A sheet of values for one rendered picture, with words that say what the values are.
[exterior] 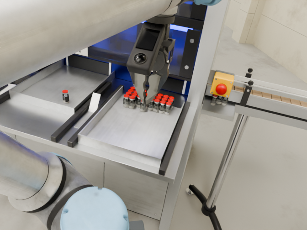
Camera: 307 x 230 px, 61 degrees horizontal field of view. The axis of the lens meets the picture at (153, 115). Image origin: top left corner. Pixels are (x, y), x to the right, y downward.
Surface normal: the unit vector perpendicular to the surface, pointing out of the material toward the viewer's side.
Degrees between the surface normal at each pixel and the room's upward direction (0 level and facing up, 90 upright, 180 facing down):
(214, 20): 90
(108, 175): 90
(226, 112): 0
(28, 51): 98
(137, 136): 0
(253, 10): 90
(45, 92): 0
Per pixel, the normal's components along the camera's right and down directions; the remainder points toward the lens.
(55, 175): 0.52, -0.48
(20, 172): 0.88, 0.22
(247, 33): 0.19, 0.58
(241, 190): 0.11, -0.82
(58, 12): 0.65, 0.11
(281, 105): -0.29, 0.52
